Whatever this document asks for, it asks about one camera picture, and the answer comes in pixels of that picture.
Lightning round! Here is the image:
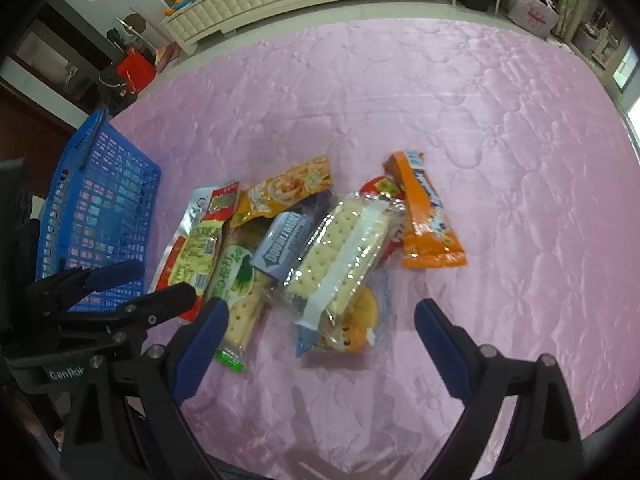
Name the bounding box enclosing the red yellow snack pouch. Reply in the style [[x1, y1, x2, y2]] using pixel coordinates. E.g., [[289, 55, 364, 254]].
[[150, 180, 240, 324]]

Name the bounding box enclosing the green cracker pack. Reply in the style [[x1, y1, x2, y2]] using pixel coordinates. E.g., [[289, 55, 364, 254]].
[[206, 219, 271, 373]]

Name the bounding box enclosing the yellow noodle snack pouch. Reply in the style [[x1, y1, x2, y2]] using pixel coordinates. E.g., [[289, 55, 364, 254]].
[[231, 155, 333, 229]]

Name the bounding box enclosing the blue doublemint gum pack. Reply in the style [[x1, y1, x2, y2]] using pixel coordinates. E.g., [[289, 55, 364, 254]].
[[250, 190, 332, 283]]

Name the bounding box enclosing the clear pack orange cookie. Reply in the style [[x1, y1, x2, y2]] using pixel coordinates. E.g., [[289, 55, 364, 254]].
[[296, 272, 396, 358]]

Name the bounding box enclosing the orange long snack bag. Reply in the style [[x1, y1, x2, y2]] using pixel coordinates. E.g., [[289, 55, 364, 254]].
[[384, 150, 468, 269]]

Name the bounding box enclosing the clear cracker pack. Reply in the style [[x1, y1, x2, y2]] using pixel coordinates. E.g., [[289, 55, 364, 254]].
[[283, 193, 406, 330]]

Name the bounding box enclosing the blue plastic basket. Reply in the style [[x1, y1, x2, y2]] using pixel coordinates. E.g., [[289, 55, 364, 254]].
[[36, 110, 160, 280]]

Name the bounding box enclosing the red bag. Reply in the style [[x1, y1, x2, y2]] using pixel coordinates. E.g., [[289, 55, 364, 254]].
[[115, 48, 156, 94]]

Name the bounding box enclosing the pink quilted cloth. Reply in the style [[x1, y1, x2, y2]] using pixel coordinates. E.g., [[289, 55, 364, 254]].
[[113, 18, 639, 479]]

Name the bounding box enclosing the red small snack pouch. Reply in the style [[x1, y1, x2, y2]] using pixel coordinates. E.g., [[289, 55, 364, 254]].
[[359, 176, 404, 263]]

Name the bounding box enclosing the pink shopping bag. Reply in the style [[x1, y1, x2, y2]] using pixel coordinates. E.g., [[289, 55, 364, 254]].
[[508, 0, 560, 39]]

